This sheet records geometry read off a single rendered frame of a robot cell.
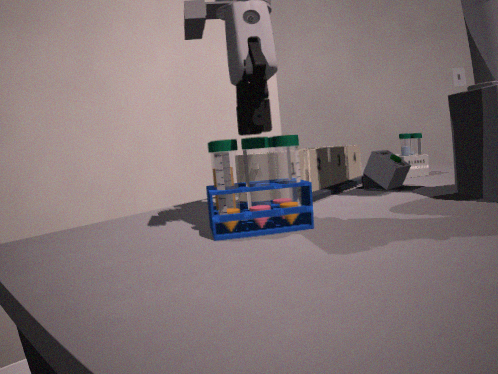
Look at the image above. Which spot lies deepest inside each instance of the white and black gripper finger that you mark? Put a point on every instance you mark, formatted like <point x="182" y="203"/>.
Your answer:
<point x="239" y="108"/>
<point x="257" y="113"/>

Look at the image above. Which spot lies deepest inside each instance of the white tube rack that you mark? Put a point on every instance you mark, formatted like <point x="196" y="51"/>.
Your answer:
<point x="419" y="165"/>

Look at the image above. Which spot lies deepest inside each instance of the blue tube rack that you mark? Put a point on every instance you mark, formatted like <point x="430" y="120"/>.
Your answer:
<point x="275" y="225"/>

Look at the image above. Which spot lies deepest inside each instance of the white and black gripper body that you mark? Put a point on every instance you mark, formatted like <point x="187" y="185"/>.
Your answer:
<point x="247" y="19"/>

